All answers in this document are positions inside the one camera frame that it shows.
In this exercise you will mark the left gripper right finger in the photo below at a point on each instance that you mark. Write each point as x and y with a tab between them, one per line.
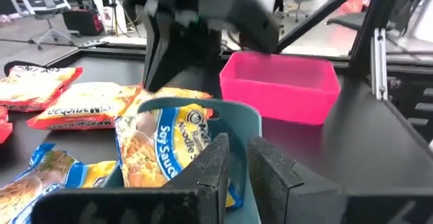
270	183

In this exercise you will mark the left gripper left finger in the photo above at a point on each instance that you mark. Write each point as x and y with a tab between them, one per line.
209	170

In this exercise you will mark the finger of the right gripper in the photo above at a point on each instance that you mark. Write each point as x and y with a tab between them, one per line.
196	48
155	55

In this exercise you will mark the blue soy sauce ramen packet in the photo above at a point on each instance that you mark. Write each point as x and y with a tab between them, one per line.
50	176
162	149

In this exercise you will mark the blue grey plastic bin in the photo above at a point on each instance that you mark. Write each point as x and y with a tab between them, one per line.
243	122

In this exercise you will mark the red plastic bin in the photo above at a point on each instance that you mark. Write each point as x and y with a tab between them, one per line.
280	95

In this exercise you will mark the black red equipment case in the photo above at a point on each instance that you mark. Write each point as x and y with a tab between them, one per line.
81	22

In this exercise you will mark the grey office chair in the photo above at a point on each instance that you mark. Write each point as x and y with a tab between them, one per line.
44	0

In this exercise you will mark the black diagonal frame strut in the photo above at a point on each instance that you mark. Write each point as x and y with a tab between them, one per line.
321	17

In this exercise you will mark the black upright frame post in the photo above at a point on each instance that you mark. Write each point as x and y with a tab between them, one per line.
381	17

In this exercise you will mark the silver aluminium bracket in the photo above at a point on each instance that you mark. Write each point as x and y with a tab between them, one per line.
379	65

